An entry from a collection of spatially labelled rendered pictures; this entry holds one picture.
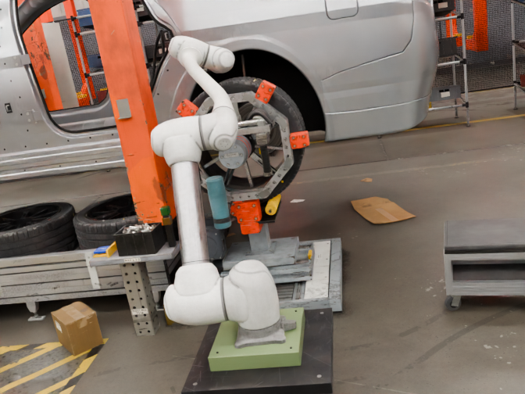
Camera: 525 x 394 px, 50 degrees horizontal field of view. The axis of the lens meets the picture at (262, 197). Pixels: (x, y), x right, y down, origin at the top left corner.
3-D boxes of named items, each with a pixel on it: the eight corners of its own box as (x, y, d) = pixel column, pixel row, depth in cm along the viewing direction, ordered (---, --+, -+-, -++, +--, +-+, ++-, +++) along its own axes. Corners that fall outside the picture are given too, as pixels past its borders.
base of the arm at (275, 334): (297, 342, 196) (295, 327, 195) (234, 349, 198) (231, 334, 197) (296, 316, 214) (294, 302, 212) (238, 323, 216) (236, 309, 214)
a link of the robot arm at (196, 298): (226, 323, 193) (162, 331, 194) (231, 320, 209) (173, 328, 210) (200, 108, 206) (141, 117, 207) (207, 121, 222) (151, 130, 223)
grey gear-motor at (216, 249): (241, 256, 354) (231, 203, 345) (228, 286, 315) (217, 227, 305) (213, 259, 357) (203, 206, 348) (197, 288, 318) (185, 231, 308)
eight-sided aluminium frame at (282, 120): (298, 191, 294) (283, 85, 279) (298, 195, 287) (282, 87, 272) (198, 202, 303) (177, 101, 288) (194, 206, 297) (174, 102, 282)
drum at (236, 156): (255, 158, 292) (250, 131, 288) (248, 168, 272) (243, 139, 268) (228, 161, 294) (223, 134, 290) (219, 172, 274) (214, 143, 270)
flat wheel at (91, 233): (186, 216, 391) (179, 183, 384) (189, 248, 328) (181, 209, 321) (89, 234, 383) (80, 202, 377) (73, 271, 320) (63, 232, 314)
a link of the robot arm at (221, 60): (233, 54, 263) (205, 45, 259) (241, 50, 248) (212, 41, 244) (226, 77, 263) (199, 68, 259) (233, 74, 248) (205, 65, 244)
